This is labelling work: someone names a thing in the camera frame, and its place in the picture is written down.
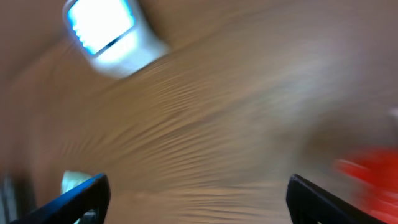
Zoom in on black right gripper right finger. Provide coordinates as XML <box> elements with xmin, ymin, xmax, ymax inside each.
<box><xmin>285</xmin><ymin>174</ymin><xmax>384</xmax><ymax>224</ymax></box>

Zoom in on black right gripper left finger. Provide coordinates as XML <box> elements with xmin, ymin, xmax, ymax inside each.
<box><xmin>9</xmin><ymin>174</ymin><xmax>111</xmax><ymax>224</ymax></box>

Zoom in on orange spaghetti pasta packet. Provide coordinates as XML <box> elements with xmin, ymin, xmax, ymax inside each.
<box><xmin>334</xmin><ymin>147</ymin><xmax>398</xmax><ymax>224</ymax></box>

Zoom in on teal wet wipes packet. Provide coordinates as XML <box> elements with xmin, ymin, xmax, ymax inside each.
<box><xmin>61</xmin><ymin>170</ymin><xmax>91</xmax><ymax>194</ymax></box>

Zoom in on white barcode scanner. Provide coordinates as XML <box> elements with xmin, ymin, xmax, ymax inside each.
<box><xmin>63</xmin><ymin>0</ymin><xmax>169</xmax><ymax>78</ymax></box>

